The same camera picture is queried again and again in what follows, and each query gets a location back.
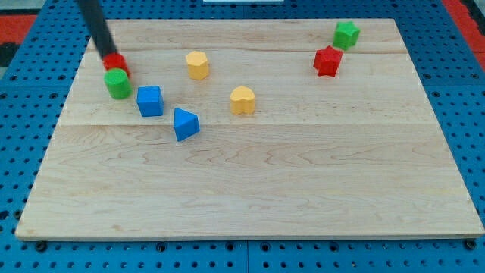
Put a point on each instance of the blue cube block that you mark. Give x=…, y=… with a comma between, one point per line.
x=150, y=101

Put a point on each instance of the green star block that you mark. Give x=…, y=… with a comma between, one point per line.
x=346, y=35

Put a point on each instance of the blue triangular prism block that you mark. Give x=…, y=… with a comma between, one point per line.
x=186, y=124

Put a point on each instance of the yellow hexagon block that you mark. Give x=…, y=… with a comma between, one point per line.
x=197, y=65

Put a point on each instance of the red cylinder block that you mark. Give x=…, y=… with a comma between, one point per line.
x=115, y=60

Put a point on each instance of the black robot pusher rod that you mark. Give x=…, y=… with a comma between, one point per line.
x=92, y=13

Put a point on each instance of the yellow heart block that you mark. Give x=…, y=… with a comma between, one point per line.
x=242, y=101

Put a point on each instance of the green cylinder block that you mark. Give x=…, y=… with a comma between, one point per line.
x=117, y=83

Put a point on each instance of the red star block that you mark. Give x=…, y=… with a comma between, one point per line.
x=327, y=61

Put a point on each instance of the light wooden board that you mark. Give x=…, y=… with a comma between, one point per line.
x=358, y=156

